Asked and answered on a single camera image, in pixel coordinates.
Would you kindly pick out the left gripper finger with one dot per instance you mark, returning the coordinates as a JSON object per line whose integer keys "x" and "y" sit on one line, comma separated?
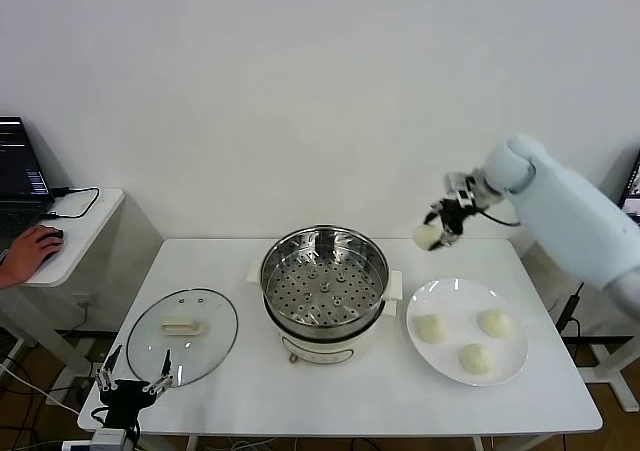
{"x": 162, "y": 383}
{"x": 105, "y": 378}

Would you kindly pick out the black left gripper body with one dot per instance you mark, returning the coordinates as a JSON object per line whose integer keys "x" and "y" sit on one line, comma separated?
{"x": 125, "y": 401}

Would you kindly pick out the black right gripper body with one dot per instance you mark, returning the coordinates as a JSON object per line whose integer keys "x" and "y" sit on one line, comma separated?
{"x": 456, "y": 216}

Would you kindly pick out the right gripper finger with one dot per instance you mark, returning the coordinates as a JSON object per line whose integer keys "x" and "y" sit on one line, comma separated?
{"x": 435, "y": 213}
{"x": 450, "y": 238}

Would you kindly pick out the white steamed baozi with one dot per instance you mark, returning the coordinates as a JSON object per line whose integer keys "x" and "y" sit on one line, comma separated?
{"x": 496, "y": 322}
{"x": 425, "y": 237}
{"x": 431, "y": 328}
{"x": 475, "y": 358}

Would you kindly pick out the black computer mouse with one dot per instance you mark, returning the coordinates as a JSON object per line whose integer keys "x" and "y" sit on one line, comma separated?
{"x": 56, "y": 235}

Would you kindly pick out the person's bare forearm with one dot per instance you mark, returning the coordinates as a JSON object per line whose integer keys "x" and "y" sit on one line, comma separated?
{"x": 6, "y": 278}

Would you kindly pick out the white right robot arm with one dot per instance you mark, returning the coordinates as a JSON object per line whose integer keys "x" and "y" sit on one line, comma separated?
{"x": 575, "y": 221}

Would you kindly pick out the perforated steel steamer basket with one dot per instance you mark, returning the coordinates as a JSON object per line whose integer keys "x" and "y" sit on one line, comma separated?
{"x": 325, "y": 271}

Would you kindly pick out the person's bare hand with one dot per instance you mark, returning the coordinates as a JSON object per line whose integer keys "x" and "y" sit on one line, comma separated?
{"x": 30, "y": 256}

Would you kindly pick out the white round plate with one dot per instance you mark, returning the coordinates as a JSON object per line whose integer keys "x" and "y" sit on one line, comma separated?
{"x": 450, "y": 361}

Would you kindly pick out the cream electric cooking pot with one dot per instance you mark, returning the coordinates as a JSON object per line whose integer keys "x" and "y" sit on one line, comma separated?
{"x": 320, "y": 346}

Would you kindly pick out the grey laptop with video screen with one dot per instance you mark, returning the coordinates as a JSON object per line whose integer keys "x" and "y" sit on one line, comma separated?
{"x": 631, "y": 191}

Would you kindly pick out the white side table with label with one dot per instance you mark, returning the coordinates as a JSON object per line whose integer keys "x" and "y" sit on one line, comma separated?
{"x": 607, "y": 366}

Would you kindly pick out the black laptop with code screen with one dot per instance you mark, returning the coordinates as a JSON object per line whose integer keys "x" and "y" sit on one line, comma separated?
{"x": 20, "y": 171}

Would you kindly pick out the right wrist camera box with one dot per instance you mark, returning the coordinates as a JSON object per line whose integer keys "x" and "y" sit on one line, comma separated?
{"x": 459, "y": 187}

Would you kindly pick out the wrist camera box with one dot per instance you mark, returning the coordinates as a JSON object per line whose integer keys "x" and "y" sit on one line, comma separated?
{"x": 459, "y": 187}
{"x": 109, "y": 440}

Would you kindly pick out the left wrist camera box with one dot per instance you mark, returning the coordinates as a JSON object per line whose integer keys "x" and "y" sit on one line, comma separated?
{"x": 109, "y": 440}

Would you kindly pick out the white wall socket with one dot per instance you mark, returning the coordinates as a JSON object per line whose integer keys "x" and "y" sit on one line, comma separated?
{"x": 84, "y": 301}

